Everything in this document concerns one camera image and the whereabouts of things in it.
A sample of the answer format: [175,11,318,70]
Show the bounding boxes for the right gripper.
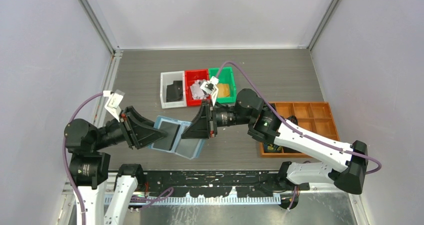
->
[181,99,254,139]

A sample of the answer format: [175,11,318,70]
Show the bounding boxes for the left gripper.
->
[92,104,167,149]

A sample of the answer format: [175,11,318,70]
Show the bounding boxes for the blue leather card holder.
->
[148,116,205,160]

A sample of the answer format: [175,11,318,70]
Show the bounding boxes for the grey card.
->
[151,121,181,152]

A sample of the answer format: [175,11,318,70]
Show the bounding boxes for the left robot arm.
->
[64,106,168,225]

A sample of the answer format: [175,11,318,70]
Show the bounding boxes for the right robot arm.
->
[181,88,368,195]

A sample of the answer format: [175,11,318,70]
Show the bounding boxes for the silver cards in red bin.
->
[189,79,209,100]

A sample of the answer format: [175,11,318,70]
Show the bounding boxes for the black cards in white bin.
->
[165,80,184,103]

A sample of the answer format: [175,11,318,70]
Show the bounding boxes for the gold cards in green bin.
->
[216,83,231,98]

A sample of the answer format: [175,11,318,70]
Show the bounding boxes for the red plastic bin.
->
[184,69,209,107]

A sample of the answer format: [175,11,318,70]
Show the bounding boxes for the white plastic bin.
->
[160,70,187,109]

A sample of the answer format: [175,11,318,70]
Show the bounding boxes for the green plastic bin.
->
[208,66,237,104]

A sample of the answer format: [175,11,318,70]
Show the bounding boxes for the rolled belt bottom left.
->
[263,143,283,153]

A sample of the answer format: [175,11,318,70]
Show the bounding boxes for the orange compartment tray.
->
[259,101,340,159]

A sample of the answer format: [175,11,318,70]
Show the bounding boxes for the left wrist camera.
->
[102,89,125,121]

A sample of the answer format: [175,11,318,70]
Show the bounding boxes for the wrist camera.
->
[200,76,219,106]
[102,89,125,121]

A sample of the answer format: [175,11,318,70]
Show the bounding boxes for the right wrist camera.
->
[200,76,219,106]

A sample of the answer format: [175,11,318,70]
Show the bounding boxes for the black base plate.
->
[135,170,293,198]

